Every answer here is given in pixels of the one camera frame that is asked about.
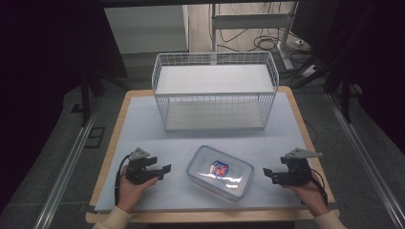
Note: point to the clear plastic container blue lid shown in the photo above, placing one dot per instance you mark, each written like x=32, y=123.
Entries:
x=220, y=173

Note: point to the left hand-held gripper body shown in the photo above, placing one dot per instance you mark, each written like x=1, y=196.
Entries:
x=139, y=168

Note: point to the pale blue table mat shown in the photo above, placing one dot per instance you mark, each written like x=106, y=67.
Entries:
x=178, y=143

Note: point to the white cabinet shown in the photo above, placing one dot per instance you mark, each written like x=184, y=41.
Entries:
x=146, y=28

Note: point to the aluminium floor rail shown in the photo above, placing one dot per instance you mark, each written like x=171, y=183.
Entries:
x=366, y=152
x=62, y=178

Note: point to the person's right hand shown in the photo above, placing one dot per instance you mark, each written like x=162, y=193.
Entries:
x=309, y=195

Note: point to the black stand leg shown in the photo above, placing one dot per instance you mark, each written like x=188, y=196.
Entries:
x=85, y=98
x=346, y=95

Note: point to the wooden table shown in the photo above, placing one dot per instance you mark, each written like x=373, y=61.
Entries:
x=110, y=149

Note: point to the white metal desk frame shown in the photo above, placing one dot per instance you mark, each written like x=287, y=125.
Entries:
x=251, y=21

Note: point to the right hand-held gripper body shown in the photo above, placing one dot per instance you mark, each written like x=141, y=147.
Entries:
x=296, y=170

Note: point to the white power strip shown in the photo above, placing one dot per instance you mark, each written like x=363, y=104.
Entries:
x=308, y=71

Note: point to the person's left hand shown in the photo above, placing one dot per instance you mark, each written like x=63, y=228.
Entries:
x=132, y=192

